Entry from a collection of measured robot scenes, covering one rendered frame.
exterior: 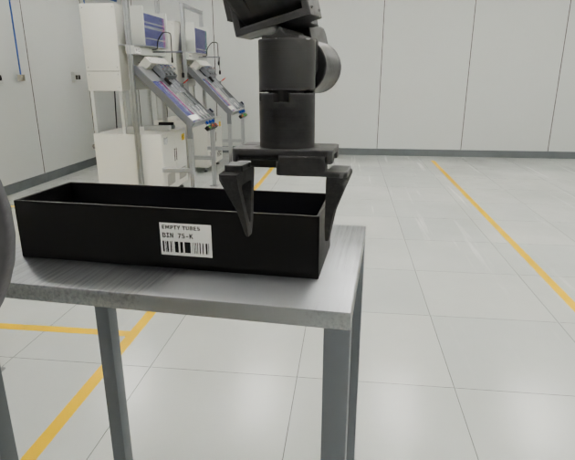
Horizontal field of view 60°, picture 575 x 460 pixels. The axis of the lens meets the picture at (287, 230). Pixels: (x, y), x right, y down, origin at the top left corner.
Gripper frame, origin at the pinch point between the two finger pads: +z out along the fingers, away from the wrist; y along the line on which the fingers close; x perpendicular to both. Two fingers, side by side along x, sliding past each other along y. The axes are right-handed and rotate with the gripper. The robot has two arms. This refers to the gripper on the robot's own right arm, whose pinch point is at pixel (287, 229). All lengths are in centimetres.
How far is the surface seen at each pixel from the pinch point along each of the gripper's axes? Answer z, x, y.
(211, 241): 10.7, -26.8, 19.3
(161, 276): 16.4, -23.2, 27.4
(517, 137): 54, -718, -182
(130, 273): 16.4, -23.2, 33.1
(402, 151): 77, -703, -24
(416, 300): 93, -199, -27
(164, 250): 13.0, -26.8, 28.2
